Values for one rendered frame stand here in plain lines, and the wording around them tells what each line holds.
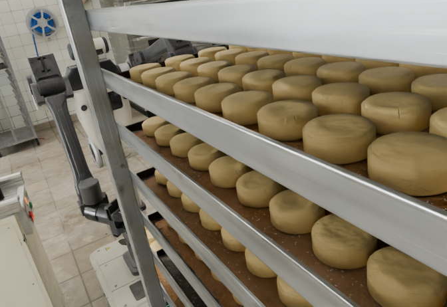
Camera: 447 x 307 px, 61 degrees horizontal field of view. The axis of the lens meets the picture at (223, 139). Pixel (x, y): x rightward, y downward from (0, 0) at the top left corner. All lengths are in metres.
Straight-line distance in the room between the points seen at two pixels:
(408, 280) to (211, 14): 0.22
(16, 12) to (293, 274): 5.82
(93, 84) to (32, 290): 1.54
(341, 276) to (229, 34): 0.19
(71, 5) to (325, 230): 0.48
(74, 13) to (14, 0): 5.38
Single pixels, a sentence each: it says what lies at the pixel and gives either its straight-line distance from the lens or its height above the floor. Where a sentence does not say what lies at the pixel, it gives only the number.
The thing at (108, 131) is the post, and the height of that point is 1.42.
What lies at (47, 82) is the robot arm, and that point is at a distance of 1.29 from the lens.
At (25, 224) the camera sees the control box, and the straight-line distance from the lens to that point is 1.95.
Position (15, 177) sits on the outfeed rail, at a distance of 2.12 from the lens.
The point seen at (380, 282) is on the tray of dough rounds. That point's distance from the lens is 0.29.
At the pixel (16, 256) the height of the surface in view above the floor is 0.65.
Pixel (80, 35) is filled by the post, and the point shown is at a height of 1.57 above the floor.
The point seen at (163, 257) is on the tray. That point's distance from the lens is 0.80.
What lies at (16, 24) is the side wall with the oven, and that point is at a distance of 6.00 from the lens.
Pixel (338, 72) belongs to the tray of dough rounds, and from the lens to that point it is 0.42.
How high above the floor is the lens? 1.62
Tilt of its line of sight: 22 degrees down
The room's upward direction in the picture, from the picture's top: 9 degrees counter-clockwise
